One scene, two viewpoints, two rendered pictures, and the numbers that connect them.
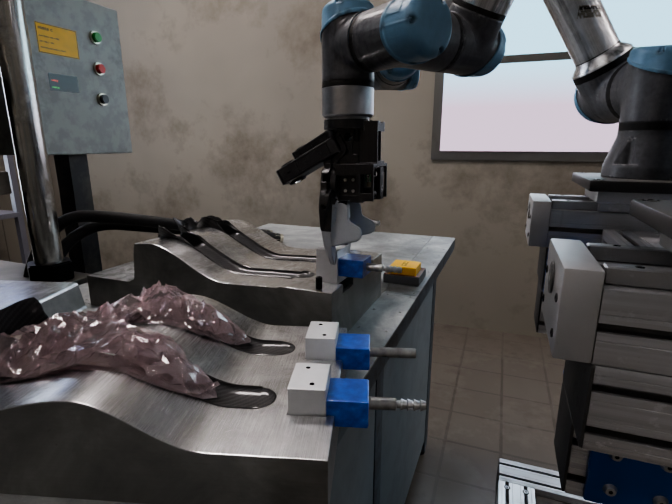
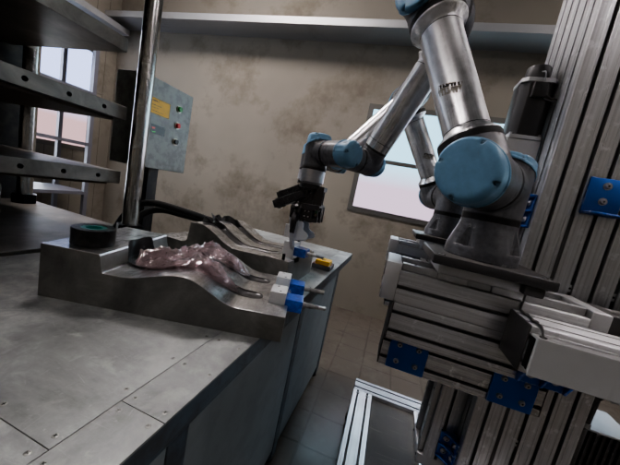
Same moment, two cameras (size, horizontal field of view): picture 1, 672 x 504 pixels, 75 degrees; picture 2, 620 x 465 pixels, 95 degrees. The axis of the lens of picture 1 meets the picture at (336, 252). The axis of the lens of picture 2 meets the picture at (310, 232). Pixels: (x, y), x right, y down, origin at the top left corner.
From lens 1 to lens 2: 25 cm
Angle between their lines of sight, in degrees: 8
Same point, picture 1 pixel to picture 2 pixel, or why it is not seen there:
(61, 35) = (162, 105)
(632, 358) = (408, 300)
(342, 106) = (310, 178)
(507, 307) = (376, 303)
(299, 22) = (286, 117)
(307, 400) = (278, 297)
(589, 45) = (426, 171)
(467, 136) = (369, 200)
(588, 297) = (395, 273)
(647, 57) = not seen: hidden behind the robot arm
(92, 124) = (166, 154)
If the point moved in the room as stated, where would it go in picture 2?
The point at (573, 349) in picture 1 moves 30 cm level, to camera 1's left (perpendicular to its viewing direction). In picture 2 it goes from (387, 293) to (257, 271)
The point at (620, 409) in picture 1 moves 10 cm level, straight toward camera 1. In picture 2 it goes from (401, 321) to (388, 335)
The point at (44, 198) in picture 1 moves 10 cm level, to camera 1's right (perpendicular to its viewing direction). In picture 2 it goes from (137, 189) to (162, 194)
